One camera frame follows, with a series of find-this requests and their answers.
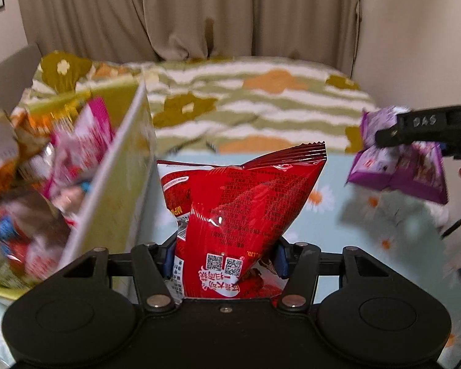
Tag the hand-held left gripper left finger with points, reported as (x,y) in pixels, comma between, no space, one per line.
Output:
(169,255)

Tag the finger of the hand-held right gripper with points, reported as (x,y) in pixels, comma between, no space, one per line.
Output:
(418,125)
(459,150)

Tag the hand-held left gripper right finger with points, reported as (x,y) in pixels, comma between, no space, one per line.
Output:
(281,261)

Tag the purple snack packet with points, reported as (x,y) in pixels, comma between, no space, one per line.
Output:
(407,173)

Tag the red snack bag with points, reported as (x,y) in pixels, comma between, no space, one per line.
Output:
(234,207)

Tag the green cardboard box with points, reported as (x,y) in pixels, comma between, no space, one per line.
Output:
(111,184)

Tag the pile of mixed snack packets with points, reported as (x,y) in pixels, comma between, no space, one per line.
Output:
(42,200)

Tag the green striped floral blanket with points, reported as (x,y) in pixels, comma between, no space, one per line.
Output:
(253,96)

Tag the grey bed headboard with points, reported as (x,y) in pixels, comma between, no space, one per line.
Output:
(7,77)

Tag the beige curtain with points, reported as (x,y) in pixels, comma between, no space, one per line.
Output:
(176,11)

